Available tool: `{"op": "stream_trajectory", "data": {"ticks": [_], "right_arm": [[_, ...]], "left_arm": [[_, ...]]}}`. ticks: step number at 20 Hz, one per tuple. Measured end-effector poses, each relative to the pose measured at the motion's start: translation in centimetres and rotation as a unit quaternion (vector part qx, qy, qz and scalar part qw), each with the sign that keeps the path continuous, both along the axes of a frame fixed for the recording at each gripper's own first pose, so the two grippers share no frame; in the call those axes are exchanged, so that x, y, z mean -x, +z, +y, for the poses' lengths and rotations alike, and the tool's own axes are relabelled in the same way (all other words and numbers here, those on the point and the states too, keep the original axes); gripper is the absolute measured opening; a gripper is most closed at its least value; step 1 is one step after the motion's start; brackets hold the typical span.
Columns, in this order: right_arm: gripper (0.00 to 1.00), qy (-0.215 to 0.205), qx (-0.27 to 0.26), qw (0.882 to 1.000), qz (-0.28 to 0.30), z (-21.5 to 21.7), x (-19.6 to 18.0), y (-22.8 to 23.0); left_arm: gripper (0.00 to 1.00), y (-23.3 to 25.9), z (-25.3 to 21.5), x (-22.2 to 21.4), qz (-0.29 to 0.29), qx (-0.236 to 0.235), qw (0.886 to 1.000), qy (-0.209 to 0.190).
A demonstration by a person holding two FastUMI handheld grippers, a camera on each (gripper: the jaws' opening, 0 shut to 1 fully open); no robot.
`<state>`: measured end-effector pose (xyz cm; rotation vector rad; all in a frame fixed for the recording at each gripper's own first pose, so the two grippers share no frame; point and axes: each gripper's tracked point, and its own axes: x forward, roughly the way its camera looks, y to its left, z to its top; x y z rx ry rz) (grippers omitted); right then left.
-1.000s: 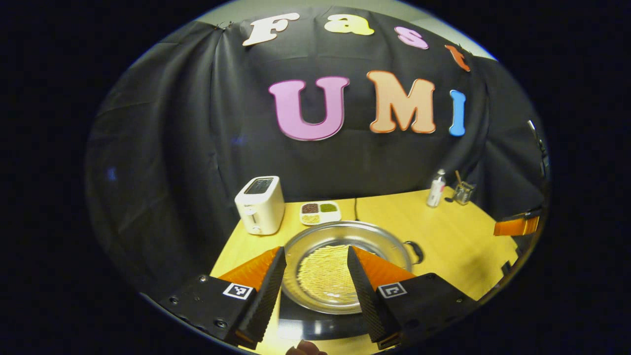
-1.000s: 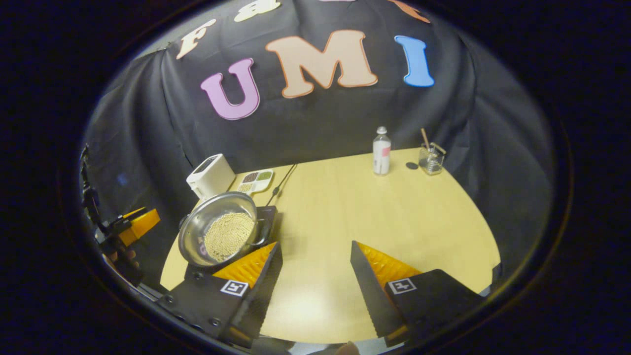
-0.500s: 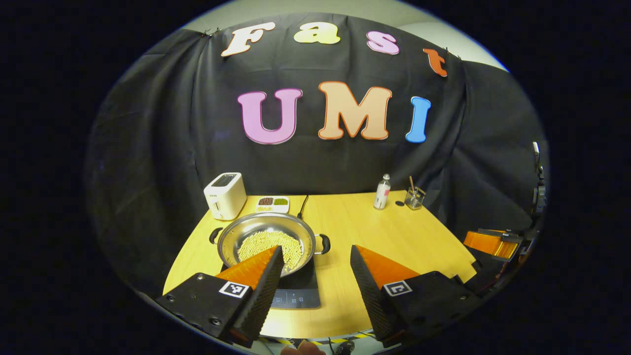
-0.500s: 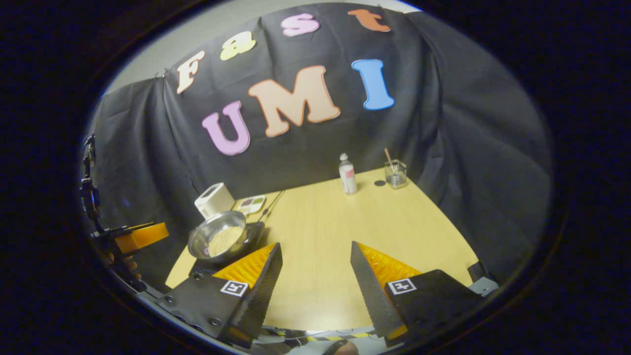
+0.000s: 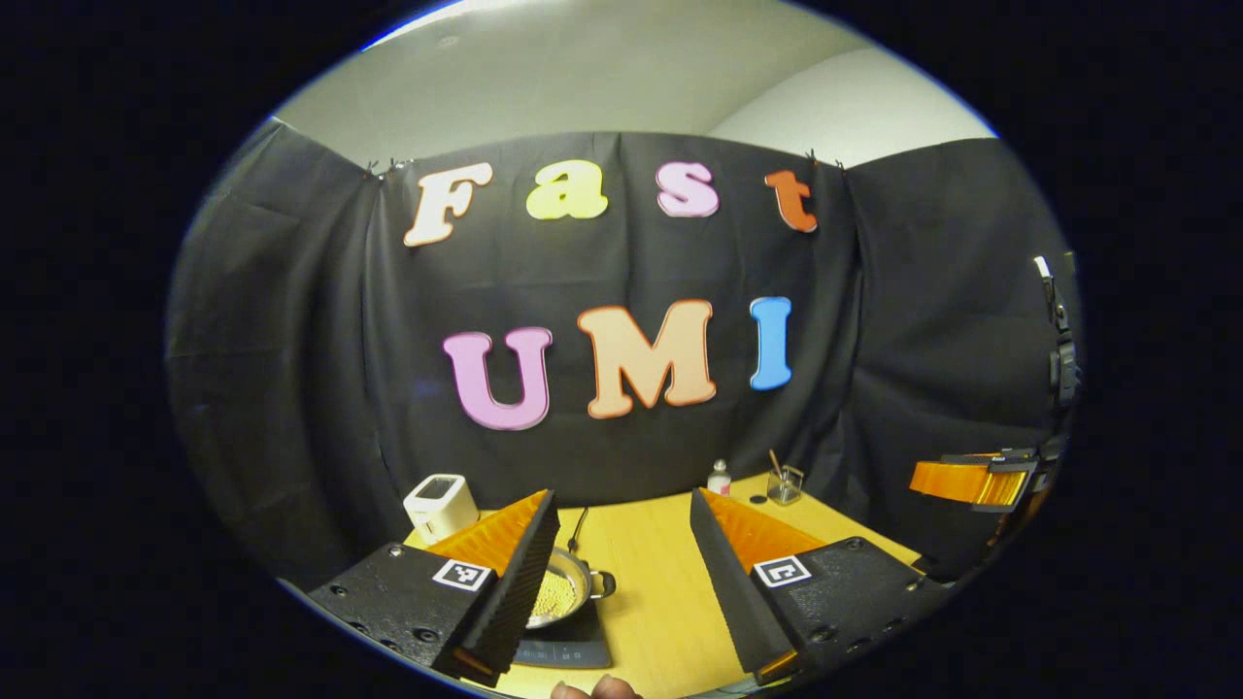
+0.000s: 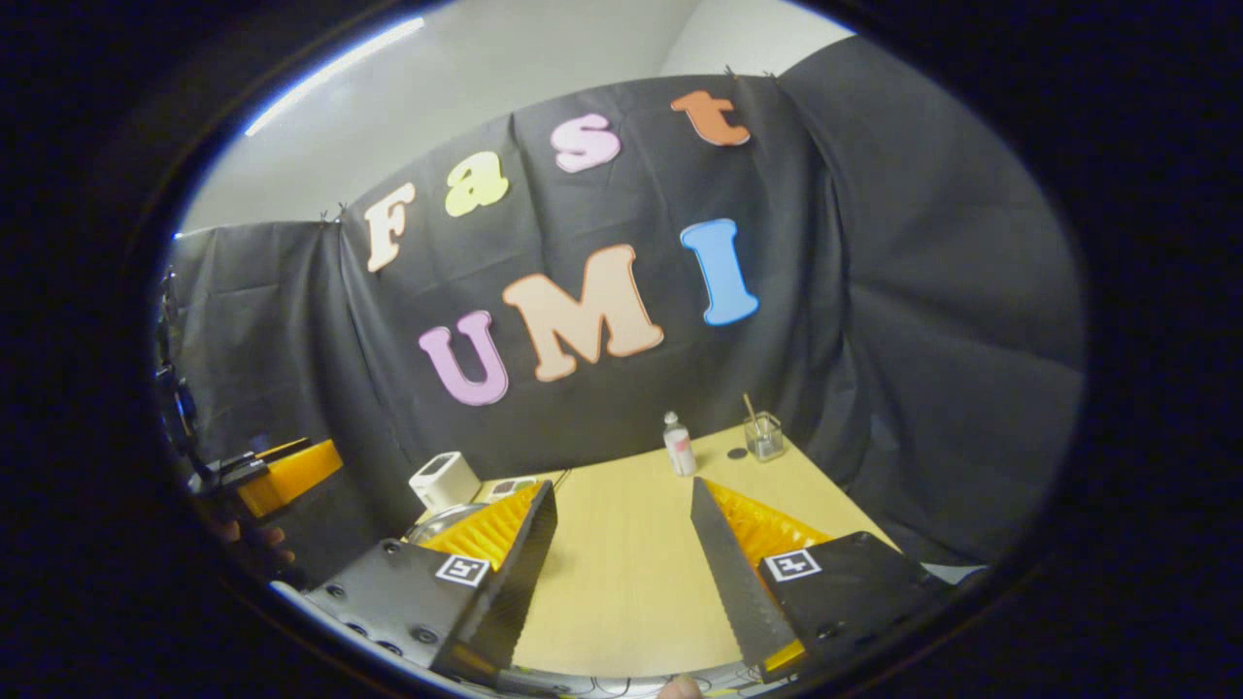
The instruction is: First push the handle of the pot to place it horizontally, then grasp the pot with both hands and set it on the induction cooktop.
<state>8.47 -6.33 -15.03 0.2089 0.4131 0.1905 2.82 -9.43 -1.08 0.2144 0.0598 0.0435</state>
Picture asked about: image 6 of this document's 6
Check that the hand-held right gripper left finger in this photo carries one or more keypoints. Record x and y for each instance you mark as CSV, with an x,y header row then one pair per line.
x,y
515,582

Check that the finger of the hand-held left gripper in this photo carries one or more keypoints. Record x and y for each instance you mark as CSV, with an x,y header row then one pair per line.
x,y
257,458
291,476

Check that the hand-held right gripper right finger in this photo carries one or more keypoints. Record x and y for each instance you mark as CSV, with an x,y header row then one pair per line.
x,y
738,592

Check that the white divided dish of beans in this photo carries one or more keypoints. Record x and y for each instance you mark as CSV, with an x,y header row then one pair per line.
x,y
512,487

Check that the white box-shaped appliance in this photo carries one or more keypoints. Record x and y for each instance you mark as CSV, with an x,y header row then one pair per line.
x,y
444,481

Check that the small clear glass cup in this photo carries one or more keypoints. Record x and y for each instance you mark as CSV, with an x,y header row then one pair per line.
x,y
765,442

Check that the white bottle with pink label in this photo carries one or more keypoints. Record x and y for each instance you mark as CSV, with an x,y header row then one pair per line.
x,y
680,449

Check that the thin wooden stick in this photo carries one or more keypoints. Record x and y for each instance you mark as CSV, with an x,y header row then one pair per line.
x,y
750,413

